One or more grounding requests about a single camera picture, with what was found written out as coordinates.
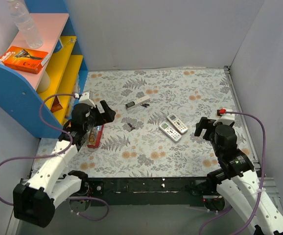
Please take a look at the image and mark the white remote control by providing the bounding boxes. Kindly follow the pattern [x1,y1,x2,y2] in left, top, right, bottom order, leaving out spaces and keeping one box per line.
[159,121,182,142]
[167,113,188,134]

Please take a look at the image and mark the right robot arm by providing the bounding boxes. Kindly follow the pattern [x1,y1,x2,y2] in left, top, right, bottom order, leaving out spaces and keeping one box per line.
[194,116,283,235]

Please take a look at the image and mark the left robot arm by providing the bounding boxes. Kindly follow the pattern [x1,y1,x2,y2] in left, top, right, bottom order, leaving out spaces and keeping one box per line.
[13,100,116,228]

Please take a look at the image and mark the pile of batteries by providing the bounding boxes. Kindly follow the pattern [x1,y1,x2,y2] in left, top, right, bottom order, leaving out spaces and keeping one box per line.
[127,123,136,132]

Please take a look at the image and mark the red box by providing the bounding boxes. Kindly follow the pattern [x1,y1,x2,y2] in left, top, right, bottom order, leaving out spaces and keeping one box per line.
[87,125,104,148]

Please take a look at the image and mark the floral table mat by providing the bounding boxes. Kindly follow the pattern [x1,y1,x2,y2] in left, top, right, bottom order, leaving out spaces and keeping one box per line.
[31,69,258,178]

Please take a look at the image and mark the blue yellow shelf unit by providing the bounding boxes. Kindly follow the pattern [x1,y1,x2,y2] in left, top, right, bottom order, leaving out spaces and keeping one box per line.
[0,0,88,139]

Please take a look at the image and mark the orange razor box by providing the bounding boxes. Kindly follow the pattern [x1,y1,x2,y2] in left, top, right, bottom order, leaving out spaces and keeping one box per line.
[0,46,50,74]

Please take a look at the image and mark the clear plastic bottle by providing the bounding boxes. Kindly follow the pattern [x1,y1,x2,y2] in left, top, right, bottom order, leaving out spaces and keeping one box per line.
[7,0,44,49]

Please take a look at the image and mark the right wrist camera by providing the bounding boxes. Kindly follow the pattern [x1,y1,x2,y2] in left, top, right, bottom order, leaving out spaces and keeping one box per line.
[213,108,235,127]

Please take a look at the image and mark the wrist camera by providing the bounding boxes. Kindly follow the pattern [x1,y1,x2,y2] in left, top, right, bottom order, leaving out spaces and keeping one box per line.
[213,108,235,127]
[79,92,96,108]

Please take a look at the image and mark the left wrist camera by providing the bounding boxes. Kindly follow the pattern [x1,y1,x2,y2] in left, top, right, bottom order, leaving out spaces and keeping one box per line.
[79,92,96,108]

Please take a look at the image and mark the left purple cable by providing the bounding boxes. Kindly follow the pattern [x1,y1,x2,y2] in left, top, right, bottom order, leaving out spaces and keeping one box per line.
[0,93,110,221]

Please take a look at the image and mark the purple cable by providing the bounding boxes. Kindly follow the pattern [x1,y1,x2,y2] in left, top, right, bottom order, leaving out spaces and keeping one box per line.
[0,93,110,221]
[198,110,266,235]

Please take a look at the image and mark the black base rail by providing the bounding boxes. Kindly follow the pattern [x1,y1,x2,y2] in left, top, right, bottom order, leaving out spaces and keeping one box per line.
[85,177,219,207]

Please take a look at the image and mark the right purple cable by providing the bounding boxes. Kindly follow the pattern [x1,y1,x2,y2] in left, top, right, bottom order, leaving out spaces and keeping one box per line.
[198,110,266,235]

